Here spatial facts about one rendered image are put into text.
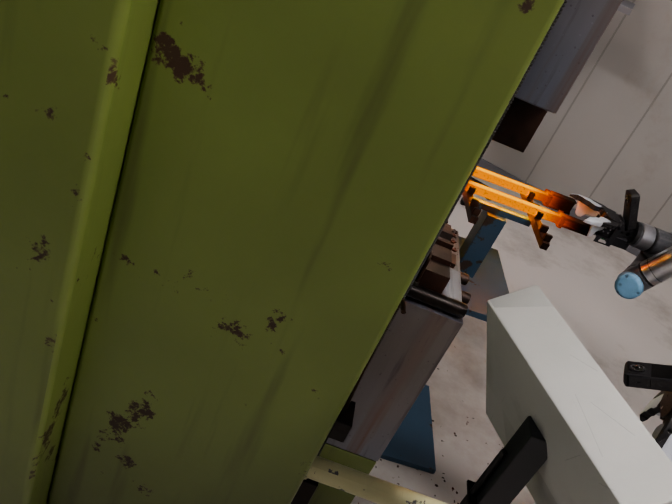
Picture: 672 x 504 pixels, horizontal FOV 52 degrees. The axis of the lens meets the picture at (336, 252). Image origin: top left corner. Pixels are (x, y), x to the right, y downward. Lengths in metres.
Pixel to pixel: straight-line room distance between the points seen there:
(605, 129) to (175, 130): 3.86
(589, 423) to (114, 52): 0.69
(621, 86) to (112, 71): 3.93
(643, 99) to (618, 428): 3.77
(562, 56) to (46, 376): 0.93
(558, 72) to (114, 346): 0.83
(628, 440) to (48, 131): 0.77
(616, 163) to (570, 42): 3.52
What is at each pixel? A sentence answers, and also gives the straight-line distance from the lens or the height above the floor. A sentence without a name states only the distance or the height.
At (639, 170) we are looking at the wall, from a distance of 4.65.
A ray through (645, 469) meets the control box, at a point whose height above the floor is 1.19.
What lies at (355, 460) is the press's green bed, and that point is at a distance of 1.66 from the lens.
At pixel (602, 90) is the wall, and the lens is 4.55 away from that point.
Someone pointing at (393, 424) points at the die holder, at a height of 0.60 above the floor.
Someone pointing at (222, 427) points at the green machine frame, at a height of 0.72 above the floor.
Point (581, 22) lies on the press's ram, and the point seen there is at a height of 1.51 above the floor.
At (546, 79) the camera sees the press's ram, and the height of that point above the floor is 1.41.
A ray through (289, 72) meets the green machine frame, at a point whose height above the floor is 1.35.
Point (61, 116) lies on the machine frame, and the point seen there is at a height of 1.23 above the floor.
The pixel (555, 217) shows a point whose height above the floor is 0.93.
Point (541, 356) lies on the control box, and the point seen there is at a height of 1.17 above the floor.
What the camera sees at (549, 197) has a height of 0.94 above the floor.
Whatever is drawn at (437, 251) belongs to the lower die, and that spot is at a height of 0.99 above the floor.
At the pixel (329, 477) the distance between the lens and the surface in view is 1.36.
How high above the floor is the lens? 1.64
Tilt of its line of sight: 31 degrees down
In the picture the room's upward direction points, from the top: 24 degrees clockwise
